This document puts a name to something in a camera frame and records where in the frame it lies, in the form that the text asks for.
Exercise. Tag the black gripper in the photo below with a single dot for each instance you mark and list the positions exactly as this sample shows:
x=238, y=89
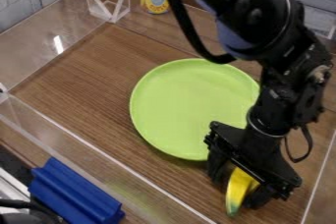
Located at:
x=256, y=154

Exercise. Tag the yellow banana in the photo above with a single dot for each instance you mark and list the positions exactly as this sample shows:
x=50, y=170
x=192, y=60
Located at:
x=240, y=186

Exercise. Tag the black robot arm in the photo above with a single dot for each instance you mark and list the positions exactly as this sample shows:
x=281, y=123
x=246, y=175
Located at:
x=264, y=31

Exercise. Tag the green plate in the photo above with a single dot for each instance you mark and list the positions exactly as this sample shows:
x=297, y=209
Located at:
x=178, y=97

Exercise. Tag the blue plastic clamp block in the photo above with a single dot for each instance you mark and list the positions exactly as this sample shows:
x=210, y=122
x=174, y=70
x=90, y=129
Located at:
x=78, y=201

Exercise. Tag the clear acrylic enclosure wall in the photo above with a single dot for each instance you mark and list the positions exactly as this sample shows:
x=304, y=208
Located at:
x=70, y=62

